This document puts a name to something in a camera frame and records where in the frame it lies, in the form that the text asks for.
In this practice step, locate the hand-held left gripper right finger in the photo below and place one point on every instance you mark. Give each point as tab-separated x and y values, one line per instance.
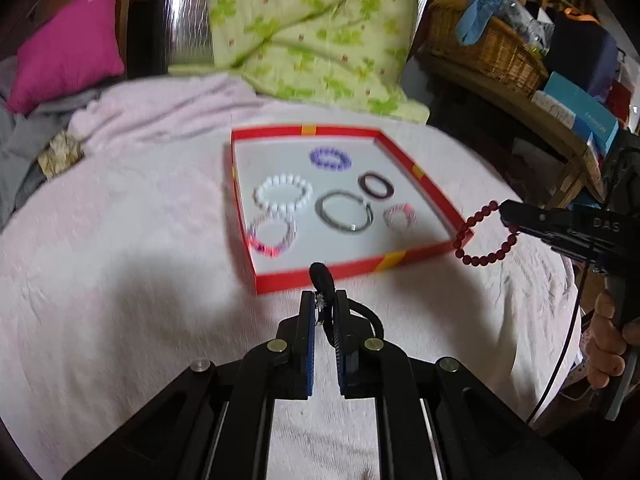
345	355

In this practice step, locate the blue cardboard box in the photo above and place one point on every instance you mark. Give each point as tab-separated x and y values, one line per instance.
580	105

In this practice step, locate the silver bangle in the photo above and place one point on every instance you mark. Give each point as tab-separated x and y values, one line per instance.
320	210

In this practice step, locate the red cardboard tray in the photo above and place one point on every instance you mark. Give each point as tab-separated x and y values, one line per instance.
280	160

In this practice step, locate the dark navy bag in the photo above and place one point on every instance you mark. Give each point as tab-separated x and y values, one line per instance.
585	45

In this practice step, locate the white dotted box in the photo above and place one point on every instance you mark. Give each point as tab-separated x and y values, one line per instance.
552	107

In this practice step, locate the wooden shelf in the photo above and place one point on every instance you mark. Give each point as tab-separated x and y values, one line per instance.
550	120

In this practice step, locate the small patterned cloth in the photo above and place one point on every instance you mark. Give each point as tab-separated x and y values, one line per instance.
60	155

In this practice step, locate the green floral quilt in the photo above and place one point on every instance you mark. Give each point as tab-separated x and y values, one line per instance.
310	25

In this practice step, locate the grey blanket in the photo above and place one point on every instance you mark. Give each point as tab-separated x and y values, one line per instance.
15	150

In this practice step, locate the magenta pillow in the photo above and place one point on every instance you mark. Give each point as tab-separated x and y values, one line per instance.
65	50

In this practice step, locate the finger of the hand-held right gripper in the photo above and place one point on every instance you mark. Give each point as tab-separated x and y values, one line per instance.
530	220

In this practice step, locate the wicker basket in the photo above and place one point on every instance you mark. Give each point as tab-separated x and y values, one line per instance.
500	55

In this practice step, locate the light blue cloth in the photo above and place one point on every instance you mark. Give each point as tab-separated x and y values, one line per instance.
475	15

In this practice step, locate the clear plastic bag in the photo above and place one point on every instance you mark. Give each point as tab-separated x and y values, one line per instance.
520	15

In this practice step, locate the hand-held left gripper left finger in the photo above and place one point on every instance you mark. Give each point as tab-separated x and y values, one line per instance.
304	340

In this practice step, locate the red paper bag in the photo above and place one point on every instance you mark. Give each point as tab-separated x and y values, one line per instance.
622	97

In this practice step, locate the person's right hand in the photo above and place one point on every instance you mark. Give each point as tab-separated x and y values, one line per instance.
602	345

